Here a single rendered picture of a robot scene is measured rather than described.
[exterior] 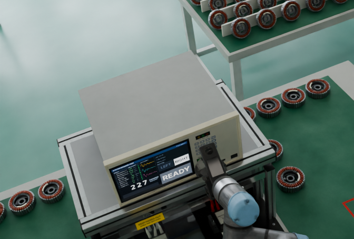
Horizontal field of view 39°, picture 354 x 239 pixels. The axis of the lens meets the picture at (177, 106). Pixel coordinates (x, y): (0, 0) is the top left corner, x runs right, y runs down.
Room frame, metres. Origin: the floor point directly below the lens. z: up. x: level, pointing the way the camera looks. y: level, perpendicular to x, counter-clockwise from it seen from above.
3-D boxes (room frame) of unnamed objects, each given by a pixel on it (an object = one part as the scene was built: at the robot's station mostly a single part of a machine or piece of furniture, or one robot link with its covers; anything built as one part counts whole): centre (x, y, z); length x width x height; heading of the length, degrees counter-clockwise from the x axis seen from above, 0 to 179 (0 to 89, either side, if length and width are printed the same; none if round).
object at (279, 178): (1.23, -0.39, 0.77); 0.11 x 0.11 x 0.04
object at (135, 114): (1.24, 0.07, 1.22); 0.44 x 0.39 x 0.20; 103
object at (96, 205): (1.23, 0.09, 1.09); 0.68 x 0.44 x 0.05; 103
